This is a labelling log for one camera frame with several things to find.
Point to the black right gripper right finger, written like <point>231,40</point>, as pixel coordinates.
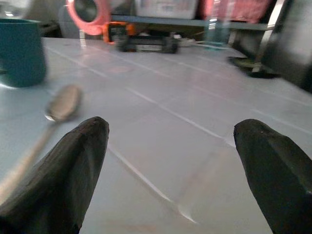
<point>275,175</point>

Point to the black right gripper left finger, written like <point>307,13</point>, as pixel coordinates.
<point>56,182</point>

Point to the metal spoon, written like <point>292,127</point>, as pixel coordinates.
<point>63,102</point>

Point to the teal cup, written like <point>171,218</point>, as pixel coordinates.
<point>19,53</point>

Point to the clear plastic bottle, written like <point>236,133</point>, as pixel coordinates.
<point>215,34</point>

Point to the pink round fan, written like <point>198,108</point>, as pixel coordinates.
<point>91,28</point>

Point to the orange and black device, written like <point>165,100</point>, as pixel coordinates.
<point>107,31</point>

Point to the black box device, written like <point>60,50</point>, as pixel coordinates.
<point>146,45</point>

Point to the red cloth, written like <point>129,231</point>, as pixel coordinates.
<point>243,11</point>

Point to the white plastic basket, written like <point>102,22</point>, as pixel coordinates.
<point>165,9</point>

